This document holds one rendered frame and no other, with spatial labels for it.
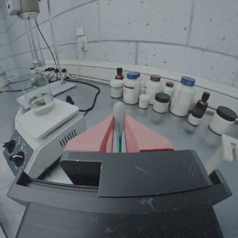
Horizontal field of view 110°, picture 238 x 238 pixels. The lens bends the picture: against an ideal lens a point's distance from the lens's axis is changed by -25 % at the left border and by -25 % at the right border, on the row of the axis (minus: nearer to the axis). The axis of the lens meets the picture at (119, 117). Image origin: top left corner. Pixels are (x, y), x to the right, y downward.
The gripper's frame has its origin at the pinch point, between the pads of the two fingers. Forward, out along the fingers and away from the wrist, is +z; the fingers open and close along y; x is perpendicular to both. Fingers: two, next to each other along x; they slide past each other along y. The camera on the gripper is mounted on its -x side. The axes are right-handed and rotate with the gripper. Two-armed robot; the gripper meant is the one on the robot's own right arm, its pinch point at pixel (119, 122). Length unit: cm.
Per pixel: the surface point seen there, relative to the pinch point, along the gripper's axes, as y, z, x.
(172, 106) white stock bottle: -19.1, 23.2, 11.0
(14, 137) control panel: 24.7, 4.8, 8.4
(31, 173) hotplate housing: 16.8, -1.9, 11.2
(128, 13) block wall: -4, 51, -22
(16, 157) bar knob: 19.0, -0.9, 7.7
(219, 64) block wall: -39.0, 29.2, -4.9
